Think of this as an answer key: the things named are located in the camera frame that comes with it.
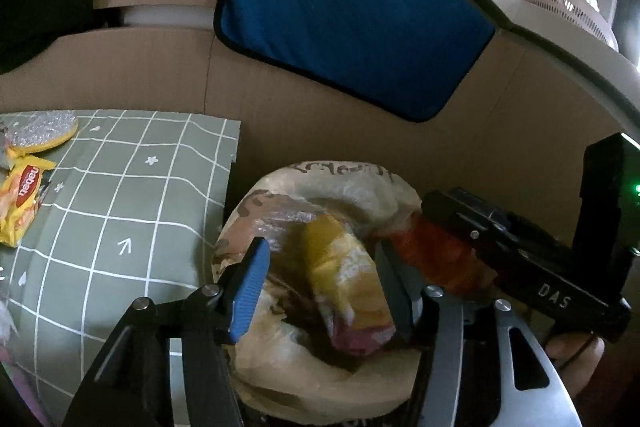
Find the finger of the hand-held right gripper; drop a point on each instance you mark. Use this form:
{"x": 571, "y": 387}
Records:
{"x": 510, "y": 217}
{"x": 452, "y": 219}

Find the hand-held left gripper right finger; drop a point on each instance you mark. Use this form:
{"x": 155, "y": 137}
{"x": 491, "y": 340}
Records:
{"x": 396, "y": 302}

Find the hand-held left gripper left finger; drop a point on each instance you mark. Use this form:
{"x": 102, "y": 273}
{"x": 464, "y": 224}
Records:
{"x": 250, "y": 287}

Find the orange snack wrapper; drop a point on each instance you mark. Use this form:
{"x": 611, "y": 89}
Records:
{"x": 440, "y": 257}

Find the yellow and pink snack wrapper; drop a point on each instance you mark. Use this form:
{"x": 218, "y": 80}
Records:
{"x": 340, "y": 272}

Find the beige plastic bag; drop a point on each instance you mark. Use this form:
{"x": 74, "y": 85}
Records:
{"x": 280, "y": 357}

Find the person's right hand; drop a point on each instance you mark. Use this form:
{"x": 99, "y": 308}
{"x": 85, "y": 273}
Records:
{"x": 575, "y": 362}

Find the green grid tablecloth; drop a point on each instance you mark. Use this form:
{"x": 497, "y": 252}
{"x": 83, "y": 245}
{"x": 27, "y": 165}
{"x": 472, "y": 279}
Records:
{"x": 150, "y": 207}

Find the large cardboard panel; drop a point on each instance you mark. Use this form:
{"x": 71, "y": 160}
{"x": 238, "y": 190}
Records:
{"x": 350, "y": 137}

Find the blue cloth with black trim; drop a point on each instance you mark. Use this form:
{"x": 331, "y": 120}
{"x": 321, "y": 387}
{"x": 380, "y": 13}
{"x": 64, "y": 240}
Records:
{"x": 350, "y": 17}

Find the yellow snack packet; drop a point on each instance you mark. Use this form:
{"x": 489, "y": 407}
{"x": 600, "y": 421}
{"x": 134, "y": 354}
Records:
{"x": 22, "y": 202}

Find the crumpled clear plastic wrapper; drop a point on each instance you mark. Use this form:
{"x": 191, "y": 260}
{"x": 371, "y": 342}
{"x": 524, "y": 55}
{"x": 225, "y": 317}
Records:
{"x": 7, "y": 154}

